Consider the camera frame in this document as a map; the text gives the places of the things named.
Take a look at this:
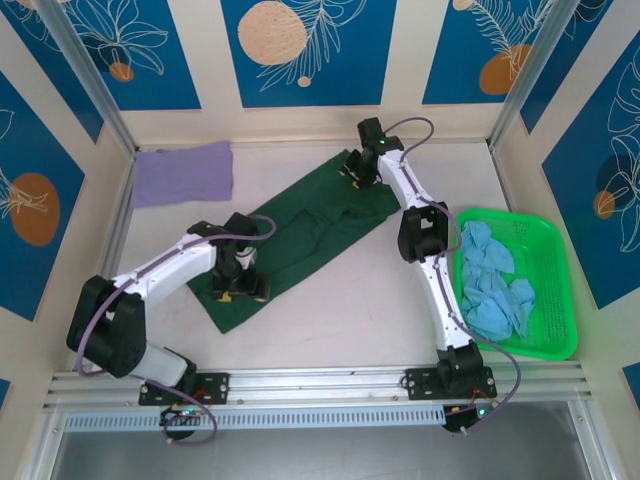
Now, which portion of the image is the purple folded t-shirt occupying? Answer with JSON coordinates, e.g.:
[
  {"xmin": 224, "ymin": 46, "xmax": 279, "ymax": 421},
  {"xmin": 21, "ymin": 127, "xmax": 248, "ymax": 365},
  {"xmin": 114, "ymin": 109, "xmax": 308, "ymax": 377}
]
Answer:
[{"xmin": 129, "ymin": 141, "xmax": 235, "ymax": 209}]

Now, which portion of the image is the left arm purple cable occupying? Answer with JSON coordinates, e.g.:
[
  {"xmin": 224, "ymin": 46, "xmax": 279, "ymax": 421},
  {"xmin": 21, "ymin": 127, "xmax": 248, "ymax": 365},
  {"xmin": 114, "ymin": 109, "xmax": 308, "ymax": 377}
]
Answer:
[{"xmin": 73, "ymin": 213, "xmax": 278, "ymax": 445}]

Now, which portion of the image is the dark green t-shirt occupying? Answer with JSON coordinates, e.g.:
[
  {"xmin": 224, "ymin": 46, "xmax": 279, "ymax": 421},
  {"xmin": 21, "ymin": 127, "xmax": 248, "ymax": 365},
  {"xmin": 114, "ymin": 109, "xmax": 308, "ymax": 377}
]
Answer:
[{"xmin": 186, "ymin": 148, "xmax": 402, "ymax": 335}]

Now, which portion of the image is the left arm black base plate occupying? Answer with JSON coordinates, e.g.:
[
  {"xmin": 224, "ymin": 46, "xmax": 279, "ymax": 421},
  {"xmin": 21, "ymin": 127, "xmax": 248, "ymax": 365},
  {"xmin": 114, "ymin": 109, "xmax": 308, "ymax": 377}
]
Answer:
[{"xmin": 138, "ymin": 372, "xmax": 231, "ymax": 406}]

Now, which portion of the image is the aluminium mounting rail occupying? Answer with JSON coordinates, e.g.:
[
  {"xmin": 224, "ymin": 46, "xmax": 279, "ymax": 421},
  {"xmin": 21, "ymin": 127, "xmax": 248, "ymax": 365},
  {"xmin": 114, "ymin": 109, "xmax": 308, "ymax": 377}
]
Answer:
[{"xmin": 42, "ymin": 362, "xmax": 596, "ymax": 414}]

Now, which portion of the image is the blue floral wall panel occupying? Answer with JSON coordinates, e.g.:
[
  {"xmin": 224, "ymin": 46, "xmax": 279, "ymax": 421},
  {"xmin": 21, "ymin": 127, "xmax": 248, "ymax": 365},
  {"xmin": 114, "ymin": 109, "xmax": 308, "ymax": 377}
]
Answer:
[
  {"xmin": 221, "ymin": 0, "xmax": 399, "ymax": 109},
  {"xmin": 8, "ymin": 0, "xmax": 202, "ymax": 112},
  {"xmin": 0, "ymin": 69, "xmax": 87, "ymax": 322},
  {"xmin": 422, "ymin": 0, "xmax": 557, "ymax": 106},
  {"xmin": 542, "ymin": 47, "xmax": 640, "ymax": 310}
]

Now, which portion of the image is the grey metal sheet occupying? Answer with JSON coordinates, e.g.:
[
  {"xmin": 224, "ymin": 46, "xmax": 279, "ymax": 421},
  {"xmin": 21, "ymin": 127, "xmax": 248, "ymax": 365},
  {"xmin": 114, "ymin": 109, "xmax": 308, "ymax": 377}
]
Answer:
[{"xmin": 47, "ymin": 427, "xmax": 594, "ymax": 480}]

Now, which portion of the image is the aluminium frame post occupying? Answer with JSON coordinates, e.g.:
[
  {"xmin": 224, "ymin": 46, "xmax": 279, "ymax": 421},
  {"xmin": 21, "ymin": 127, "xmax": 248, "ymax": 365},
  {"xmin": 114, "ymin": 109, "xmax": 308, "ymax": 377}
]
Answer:
[
  {"xmin": 488, "ymin": 0, "xmax": 616, "ymax": 154},
  {"xmin": 35, "ymin": 0, "xmax": 141, "ymax": 159}
]

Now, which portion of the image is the aluminium table edge rail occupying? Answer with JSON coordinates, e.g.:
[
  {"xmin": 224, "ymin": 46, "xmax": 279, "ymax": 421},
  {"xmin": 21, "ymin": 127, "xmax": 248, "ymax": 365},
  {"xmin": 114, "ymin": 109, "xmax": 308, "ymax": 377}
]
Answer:
[
  {"xmin": 72, "ymin": 154, "xmax": 144, "ymax": 371},
  {"xmin": 487, "ymin": 141, "xmax": 517, "ymax": 216}
]

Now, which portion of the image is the green plastic basket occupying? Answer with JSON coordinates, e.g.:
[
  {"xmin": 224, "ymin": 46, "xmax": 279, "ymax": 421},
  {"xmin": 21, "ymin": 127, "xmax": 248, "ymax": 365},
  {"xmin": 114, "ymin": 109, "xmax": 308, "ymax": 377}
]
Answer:
[{"xmin": 453, "ymin": 207, "xmax": 580, "ymax": 362}]

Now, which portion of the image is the grey slotted cable duct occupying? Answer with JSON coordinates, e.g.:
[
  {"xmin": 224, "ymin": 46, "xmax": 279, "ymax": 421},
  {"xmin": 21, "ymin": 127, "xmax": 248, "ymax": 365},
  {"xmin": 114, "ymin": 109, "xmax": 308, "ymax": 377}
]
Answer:
[{"xmin": 63, "ymin": 404, "xmax": 446, "ymax": 432}]

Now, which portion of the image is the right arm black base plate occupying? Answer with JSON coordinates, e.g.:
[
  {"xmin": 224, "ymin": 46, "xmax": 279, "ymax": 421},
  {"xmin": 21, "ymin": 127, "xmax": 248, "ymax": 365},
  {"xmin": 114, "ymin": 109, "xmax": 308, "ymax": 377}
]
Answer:
[{"xmin": 405, "ymin": 367, "xmax": 499, "ymax": 401}]

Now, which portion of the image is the light blue t-shirt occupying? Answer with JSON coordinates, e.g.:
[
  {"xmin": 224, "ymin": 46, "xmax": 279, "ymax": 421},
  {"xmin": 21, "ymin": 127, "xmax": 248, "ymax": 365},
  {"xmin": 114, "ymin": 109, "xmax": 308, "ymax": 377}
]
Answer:
[{"xmin": 458, "ymin": 221, "xmax": 537, "ymax": 344}]

